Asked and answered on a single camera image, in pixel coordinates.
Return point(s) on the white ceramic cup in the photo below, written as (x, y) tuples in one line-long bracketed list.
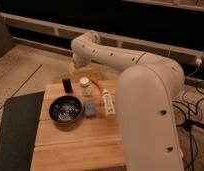
[(85, 86)]

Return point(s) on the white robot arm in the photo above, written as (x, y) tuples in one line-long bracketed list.
[(144, 96)]

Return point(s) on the black ceramic bowl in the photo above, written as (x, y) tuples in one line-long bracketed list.
[(65, 109)]

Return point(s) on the white tube with red cap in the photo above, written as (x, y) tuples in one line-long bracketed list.
[(108, 104)]

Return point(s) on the small black box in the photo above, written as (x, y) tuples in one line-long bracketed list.
[(67, 85)]

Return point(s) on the wooden board table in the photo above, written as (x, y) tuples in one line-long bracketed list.
[(88, 144)]

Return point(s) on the dark grey mat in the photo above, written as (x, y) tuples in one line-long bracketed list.
[(18, 129)]

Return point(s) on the white wall plug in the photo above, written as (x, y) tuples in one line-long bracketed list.
[(198, 61)]

